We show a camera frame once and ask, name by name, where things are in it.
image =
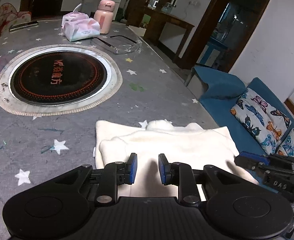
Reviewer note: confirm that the black smartphone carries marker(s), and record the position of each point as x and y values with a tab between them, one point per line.
23	26

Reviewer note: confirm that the clear eyeglasses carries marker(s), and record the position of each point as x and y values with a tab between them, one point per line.
127	48

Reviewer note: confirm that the white towel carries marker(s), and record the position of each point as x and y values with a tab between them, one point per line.
174	142

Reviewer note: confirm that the blue sofa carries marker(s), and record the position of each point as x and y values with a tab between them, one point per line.
219	90

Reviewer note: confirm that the blue small table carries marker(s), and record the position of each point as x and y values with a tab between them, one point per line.
207	52

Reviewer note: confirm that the grey star-print tablecloth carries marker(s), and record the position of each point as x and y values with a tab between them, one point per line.
62	125

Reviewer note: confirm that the dark wooden desk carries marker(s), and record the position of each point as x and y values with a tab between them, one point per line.
174	20

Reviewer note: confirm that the butterfly print cushion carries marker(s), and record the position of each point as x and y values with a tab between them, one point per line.
293	145
259	117

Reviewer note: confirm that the floral padded child seat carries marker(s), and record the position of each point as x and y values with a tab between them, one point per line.
11	17

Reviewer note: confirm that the round black induction cooktop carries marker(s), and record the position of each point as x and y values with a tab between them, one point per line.
59	80

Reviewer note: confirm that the pink thermos bottle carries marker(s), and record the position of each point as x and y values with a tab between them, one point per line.
104	17

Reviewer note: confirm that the dark wooden doorframe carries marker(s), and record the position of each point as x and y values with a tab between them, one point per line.
207	17

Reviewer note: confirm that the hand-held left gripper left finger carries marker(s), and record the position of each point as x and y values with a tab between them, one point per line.
132	170

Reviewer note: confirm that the pink white tissue pack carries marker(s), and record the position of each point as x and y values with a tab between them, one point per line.
83	30

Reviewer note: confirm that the glass jar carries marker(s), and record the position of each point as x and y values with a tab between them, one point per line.
167	7

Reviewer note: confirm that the white wall socket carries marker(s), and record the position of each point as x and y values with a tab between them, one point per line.
192	3

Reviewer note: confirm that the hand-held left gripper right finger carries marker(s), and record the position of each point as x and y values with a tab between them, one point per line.
163	170

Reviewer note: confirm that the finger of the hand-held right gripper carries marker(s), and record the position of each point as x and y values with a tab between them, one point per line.
252	154
247	162

